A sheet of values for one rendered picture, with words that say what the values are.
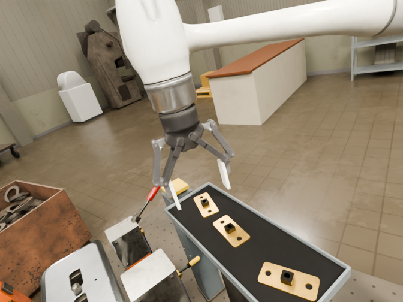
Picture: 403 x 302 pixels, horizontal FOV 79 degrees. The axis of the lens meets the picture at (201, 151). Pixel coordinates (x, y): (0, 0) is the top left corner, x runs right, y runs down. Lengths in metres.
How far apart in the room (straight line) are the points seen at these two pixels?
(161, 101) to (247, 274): 0.32
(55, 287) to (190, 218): 0.46
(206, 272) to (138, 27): 0.73
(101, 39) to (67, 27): 1.34
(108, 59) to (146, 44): 7.76
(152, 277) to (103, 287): 0.23
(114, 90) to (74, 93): 1.14
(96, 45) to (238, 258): 7.84
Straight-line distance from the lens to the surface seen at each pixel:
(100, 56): 8.09
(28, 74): 8.48
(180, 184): 0.70
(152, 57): 0.42
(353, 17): 0.62
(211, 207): 0.58
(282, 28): 0.58
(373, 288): 1.01
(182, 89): 0.44
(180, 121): 0.45
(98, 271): 0.82
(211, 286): 0.95
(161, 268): 0.57
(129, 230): 0.79
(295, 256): 0.47
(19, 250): 2.33
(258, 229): 0.51
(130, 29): 0.43
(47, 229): 2.37
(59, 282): 0.88
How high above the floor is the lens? 1.52
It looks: 25 degrees down
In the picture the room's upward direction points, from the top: 16 degrees counter-clockwise
